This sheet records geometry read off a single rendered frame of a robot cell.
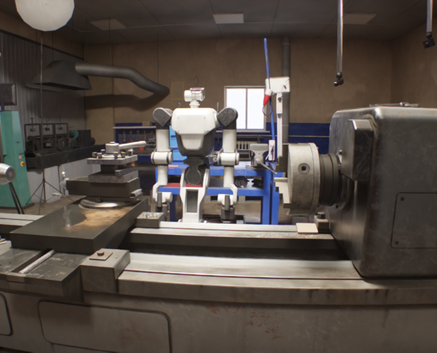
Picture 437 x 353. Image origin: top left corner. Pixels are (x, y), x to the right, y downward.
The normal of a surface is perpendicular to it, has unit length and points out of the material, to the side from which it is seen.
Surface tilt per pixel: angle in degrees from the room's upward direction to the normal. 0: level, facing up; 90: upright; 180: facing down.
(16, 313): 90
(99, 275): 90
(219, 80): 90
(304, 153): 39
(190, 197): 80
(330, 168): 57
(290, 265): 49
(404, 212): 90
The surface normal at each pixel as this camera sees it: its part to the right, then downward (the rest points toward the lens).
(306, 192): -0.10, 0.31
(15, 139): 0.99, 0.02
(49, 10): 0.54, 0.69
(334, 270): 0.00, -0.98
